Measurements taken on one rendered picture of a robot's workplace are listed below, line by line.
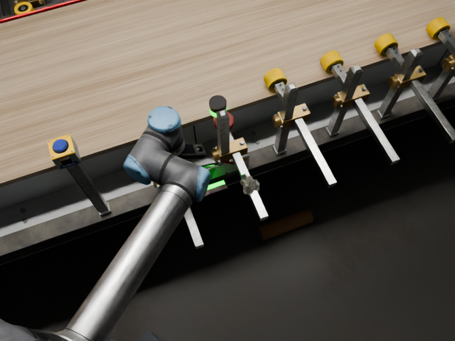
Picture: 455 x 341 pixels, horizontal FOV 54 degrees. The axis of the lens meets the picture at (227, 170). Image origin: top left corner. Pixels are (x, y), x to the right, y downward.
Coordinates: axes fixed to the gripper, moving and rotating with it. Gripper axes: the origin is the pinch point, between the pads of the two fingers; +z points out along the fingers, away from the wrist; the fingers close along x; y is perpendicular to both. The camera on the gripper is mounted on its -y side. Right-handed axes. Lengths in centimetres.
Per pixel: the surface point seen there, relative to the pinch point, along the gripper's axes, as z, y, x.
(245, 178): 9.1, -21.4, 6.2
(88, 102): 6, 25, -46
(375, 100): 34, -99, -20
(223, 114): -16.1, -18.0, -7.5
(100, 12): 6, 9, -92
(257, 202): 9.9, -22.0, 16.5
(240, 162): 9.9, -22.1, -1.0
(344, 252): 96, -73, 30
